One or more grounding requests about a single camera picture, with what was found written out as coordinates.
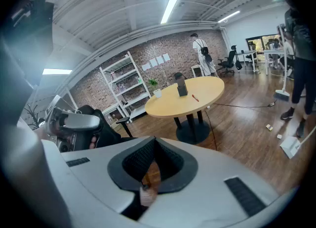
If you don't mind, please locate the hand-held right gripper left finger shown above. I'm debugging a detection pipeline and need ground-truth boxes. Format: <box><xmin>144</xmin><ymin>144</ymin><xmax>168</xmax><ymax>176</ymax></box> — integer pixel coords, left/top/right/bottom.
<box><xmin>41</xmin><ymin>136</ymin><xmax>156</xmax><ymax>228</ymax></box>

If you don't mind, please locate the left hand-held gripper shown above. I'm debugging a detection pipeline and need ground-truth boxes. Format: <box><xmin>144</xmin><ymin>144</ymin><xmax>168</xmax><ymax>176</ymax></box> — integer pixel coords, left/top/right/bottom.
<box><xmin>44</xmin><ymin>95</ymin><xmax>104</xmax><ymax>152</ymax></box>

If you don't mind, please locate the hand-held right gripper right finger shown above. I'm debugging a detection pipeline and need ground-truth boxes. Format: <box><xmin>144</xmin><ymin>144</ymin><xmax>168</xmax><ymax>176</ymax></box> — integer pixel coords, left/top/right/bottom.
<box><xmin>139</xmin><ymin>136</ymin><xmax>298</xmax><ymax>228</ymax></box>

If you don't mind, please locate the brown pen holder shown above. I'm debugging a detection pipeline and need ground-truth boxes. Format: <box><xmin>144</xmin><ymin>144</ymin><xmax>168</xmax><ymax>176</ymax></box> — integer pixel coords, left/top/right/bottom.
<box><xmin>177</xmin><ymin>77</ymin><xmax>189</xmax><ymax>97</ymax></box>

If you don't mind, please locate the black office chair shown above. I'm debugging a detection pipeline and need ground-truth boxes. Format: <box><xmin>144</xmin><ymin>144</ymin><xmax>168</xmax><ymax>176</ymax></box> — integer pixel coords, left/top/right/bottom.
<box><xmin>217</xmin><ymin>45</ymin><xmax>238</xmax><ymax>76</ymax></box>
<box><xmin>78</xmin><ymin>104</ymin><xmax>139</xmax><ymax>150</ymax></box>

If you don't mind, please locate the cardboard box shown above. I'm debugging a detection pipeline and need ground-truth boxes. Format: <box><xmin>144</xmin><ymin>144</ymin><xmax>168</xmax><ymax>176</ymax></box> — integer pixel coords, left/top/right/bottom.
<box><xmin>108</xmin><ymin>117</ymin><xmax>122</xmax><ymax>131</ymax></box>

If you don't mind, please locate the dark leafy plant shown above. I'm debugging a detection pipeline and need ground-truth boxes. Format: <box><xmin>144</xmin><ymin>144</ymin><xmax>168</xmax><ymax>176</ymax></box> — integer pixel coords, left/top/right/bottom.
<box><xmin>24</xmin><ymin>103</ymin><xmax>45</xmax><ymax>130</ymax></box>

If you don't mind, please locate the white shelving unit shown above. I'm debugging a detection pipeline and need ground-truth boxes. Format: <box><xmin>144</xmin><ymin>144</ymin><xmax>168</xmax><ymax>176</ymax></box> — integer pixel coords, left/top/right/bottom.
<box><xmin>99</xmin><ymin>51</ymin><xmax>152</xmax><ymax>123</ymax></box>

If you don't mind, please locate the green plant in white pot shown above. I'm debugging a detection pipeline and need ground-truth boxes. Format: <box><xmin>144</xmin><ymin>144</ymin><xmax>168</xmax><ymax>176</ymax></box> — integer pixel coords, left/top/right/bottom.
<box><xmin>148</xmin><ymin>78</ymin><xmax>162</xmax><ymax>99</ymax></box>

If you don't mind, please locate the round wooden table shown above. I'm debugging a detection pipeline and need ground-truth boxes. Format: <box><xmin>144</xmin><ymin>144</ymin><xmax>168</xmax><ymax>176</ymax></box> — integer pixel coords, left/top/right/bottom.
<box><xmin>145</xmin><ymin>76</ymin><xmax>225</xmax><ymax>145</ymax></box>

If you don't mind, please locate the white broom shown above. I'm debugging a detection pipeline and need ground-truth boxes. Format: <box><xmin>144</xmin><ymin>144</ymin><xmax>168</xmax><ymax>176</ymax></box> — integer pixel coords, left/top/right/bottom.
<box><xmin>273</xmin><ymin>24</ymin><xmax>291</xmax><ymax>102</ymax></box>

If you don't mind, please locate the white side table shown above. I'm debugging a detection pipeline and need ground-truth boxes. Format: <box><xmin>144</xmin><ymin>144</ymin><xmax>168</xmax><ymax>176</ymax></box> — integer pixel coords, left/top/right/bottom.
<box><xmin>191</xmin><ymin>64</ymin><xmax>204</xmax><ymax>77</ymax></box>

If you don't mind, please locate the black hanging bag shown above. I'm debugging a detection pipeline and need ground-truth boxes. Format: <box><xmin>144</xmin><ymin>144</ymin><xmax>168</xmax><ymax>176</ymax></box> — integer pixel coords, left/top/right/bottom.
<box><xmin>235</xmin><ymin>51</ymin><xmax>243</xmax><ymax>71</ymax></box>

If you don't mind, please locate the black backpack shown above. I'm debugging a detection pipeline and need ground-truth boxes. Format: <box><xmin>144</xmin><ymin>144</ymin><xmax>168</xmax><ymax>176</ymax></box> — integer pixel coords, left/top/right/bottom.
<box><xmin>200</xmin><ymin>39</ymin><xmax>213</xmax><ymax>63</ymax></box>

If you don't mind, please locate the white desk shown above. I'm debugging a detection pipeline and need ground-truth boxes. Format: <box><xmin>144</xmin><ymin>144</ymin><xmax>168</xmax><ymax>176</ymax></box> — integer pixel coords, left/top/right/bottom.
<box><xmin>238</xmin><ymin>49</ymin><xmax>259</xmax><ymax>74</ymax></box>
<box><xmin>263</xmin><ymin>48</ymin><xmax>288</xmax><ymax>76</ymax></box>

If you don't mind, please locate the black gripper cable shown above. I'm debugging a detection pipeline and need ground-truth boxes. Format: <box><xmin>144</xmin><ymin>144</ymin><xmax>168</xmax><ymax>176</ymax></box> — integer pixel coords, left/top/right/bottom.
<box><xmin>204</xmin><ymin>110</ymin><xmax>218</xmax><ymax>151</ymax></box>

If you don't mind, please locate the black floor cable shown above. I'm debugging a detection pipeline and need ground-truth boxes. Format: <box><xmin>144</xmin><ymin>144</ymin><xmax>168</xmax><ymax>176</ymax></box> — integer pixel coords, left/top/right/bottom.
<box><xmin>212</xmin><ymin>102</ymin><xmax>271</xmax><ymax>111</ymax></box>

